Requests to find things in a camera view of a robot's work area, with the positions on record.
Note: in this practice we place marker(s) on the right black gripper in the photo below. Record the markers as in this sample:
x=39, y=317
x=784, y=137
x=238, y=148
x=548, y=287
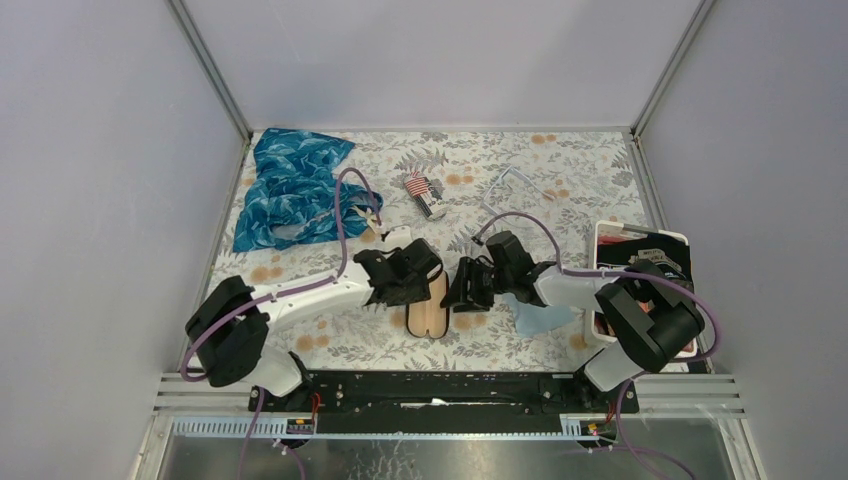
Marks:
x=472, y=300

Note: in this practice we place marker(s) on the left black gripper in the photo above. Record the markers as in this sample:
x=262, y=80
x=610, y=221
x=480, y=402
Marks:
x=418, y=293

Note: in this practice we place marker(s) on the black glasses case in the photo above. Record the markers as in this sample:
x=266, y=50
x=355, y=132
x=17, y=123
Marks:
x=428, y=319

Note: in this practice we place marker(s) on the large light blue cloth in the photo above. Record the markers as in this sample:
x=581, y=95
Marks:
x=531, y=320

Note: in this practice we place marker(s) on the flag pattern glasses case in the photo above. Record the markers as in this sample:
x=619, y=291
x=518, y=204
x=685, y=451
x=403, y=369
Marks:
x=425, y=196

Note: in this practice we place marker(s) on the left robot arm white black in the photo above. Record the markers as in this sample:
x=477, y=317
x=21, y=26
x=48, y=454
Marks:
x=232, y=334

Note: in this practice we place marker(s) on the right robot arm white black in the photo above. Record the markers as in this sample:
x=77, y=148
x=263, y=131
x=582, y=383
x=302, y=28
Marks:
x=652, y=317

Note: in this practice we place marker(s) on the blue patterned fabric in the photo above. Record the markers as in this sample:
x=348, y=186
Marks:
x=292, y=200

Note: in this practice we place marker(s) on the white storage bin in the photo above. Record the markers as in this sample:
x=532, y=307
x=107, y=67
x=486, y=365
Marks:
x=626, y=231

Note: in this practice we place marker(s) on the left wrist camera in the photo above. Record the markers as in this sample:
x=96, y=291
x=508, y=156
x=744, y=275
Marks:
x=397, y=237

